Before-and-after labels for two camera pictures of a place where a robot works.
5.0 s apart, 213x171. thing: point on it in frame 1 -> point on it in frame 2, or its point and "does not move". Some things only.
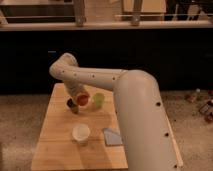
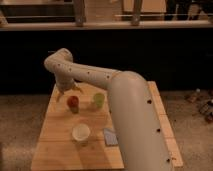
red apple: [82, 100] -> [73, 101]
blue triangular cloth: [111, 137] does not move
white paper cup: [80, 134] does not move
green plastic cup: [99, 99] does not move
